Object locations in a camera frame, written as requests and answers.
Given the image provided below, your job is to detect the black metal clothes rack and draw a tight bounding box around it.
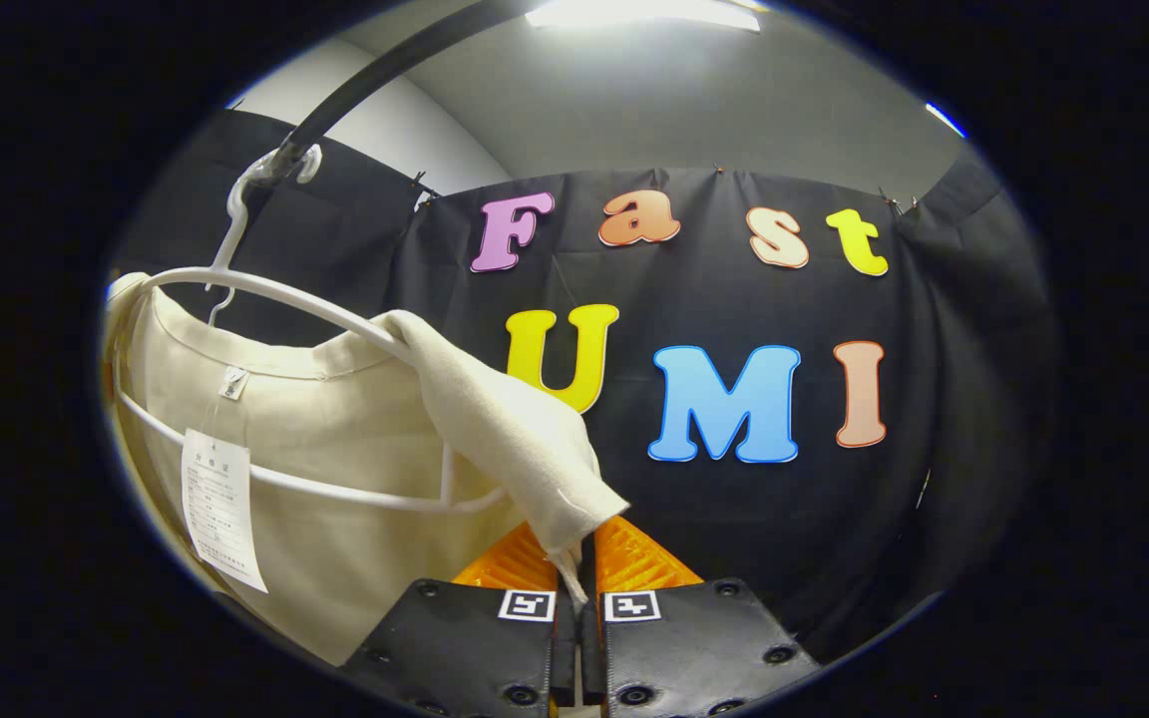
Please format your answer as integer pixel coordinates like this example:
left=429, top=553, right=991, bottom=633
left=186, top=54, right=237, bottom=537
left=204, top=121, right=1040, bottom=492
left=273, top=0, right=536, bottom=188

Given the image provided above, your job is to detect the white plastic hanger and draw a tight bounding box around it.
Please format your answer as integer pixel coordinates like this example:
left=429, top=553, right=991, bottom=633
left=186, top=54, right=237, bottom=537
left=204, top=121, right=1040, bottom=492
left=114, top=148, right=508, bottom=516

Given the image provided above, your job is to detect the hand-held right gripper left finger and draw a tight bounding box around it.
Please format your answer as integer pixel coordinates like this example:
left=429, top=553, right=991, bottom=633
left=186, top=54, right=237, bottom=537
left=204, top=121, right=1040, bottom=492
left=340, top=522, right=577, bottom=718

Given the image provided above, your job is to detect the black backdrop cloth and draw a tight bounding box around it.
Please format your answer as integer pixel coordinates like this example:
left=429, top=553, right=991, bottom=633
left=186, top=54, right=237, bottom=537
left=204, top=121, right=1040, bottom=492
left=111, top=108, right=1061, bottom=664

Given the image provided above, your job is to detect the ceiling light panel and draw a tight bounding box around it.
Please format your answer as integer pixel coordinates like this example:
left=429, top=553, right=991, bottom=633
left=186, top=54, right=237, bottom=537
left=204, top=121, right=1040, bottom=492
left=525, top=0, right=763, bottom=33

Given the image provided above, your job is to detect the cream button shirt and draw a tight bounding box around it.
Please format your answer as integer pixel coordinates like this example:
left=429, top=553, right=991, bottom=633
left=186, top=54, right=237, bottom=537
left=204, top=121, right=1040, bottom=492
left=101, top=271, right=631, bottom=667

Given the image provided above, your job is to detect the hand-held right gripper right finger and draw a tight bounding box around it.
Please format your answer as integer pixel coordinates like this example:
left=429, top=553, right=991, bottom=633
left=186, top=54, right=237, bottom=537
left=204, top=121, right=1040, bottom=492
left=580, top=515, right=822, bottom=718

